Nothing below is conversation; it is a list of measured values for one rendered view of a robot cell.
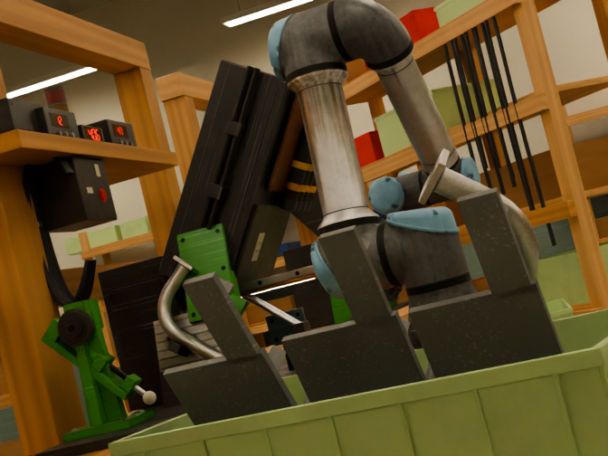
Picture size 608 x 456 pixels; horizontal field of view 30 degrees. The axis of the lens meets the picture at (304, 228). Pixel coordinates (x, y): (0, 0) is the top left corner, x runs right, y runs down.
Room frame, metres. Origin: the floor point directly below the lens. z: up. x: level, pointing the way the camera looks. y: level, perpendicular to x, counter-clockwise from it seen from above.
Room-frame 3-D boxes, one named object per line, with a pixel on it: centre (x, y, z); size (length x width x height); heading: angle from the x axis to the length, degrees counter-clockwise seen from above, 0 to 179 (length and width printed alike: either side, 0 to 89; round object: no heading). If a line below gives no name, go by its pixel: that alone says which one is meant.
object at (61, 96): (2.88, 0.54, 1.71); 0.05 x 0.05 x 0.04
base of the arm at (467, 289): (2.02, -0.21, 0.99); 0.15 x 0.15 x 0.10
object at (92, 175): (2.63, 0.50, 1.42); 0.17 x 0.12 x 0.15; 166
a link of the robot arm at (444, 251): (2.01, -0.20, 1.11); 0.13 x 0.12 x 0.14; 68
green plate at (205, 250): (2.60, 0.23, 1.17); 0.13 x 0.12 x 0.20; 166
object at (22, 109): (2.46, 0.56, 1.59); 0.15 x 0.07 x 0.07; 166
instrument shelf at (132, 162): (2.75, 0.53, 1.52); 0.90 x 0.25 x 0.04; 166
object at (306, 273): (2.74, 0.16, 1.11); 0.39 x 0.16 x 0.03; 76
